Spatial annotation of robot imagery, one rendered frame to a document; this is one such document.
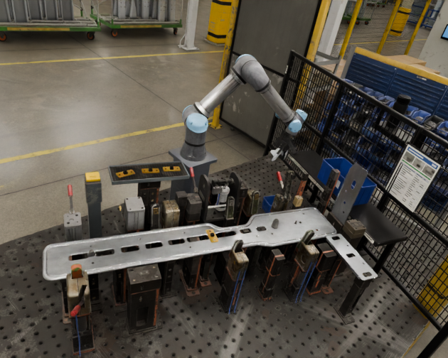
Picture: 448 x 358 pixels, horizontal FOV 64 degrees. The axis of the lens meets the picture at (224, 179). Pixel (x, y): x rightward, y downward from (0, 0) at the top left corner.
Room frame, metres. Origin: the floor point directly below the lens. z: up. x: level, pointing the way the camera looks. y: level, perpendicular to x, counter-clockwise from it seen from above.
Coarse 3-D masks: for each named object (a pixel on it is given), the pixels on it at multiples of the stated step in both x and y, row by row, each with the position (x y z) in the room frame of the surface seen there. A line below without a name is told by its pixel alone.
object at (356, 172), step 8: (352, 168) 1.61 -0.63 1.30; (360, 168) 1.58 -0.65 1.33; (352, 176) 1.60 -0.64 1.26; (360, 176) 1.56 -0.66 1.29; (344, 184) 1.62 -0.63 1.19; (360, 184) 1.54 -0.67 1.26; (344, 192) 1.60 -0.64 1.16; (352, 192) 1.56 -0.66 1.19; (336, 200) 1.62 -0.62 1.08; (344, 200) 1.58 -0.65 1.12; (352, 200) 1.54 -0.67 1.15; (336, 208) 1.61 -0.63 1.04; (344, 208) 1.56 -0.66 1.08; (336, 216) 1.59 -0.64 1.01; (344, 216) 1.55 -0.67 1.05
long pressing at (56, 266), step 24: (264, 216) 1.47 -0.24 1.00; (288, 216) 1.51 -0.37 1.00; (312, 216) 1.55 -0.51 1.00; (96, 240) 1.08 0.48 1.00; (120, 240) 1.10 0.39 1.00; (144, 240) 1.13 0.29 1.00; (168, 240) 1.16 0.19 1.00; (264, 240) 1.29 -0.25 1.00; (288, 240) 1.32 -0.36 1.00; (48, 264) 0.91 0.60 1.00; (72, 264) 0.93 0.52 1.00; (96, 264) 0.95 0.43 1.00; (120, 264) 0.98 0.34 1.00; (144, 264) 1.01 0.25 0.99
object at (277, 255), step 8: (272, 256) 1.22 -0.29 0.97; (280, 256) 1.21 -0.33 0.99; (272, 264) 1.20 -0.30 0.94; (280, 264) 1.19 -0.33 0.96; (272, 272) 1.19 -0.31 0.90; (264, 280) 1.23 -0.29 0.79; (272, 280) 1.20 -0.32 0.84; (264, 288) 1.20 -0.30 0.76; (272, 288) 1.21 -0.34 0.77; (264, 296) 1.19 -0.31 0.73
